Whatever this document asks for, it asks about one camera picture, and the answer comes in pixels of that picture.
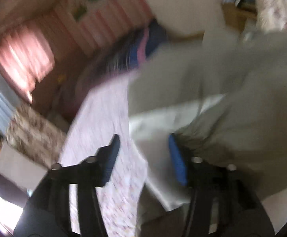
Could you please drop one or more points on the pink curtain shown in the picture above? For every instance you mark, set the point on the pink curtain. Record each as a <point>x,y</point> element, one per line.
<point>25,59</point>

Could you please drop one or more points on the striped blanket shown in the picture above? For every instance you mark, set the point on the striped blanket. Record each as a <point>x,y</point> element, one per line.
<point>138,49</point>

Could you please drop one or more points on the white wardrobe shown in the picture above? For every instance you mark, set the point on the white wardrobe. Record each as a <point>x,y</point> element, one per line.
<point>183,12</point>

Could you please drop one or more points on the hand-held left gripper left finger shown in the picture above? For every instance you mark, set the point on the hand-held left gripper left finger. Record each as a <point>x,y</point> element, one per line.
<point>110,163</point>

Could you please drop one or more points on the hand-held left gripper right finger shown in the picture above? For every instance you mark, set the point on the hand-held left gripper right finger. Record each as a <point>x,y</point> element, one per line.
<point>178,163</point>

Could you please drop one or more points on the grey box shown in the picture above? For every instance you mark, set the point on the grey box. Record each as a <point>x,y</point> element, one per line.
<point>20,167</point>

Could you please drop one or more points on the olive and white jacket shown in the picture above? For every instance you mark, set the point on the olive and white jacket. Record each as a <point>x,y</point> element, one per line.
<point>232,128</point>

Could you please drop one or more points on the framed wall picture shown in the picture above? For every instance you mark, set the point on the framed wall picture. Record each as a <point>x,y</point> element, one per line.
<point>91,0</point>

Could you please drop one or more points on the small yellow object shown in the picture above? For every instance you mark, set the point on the small yellow object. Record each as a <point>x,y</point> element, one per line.
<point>61,79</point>

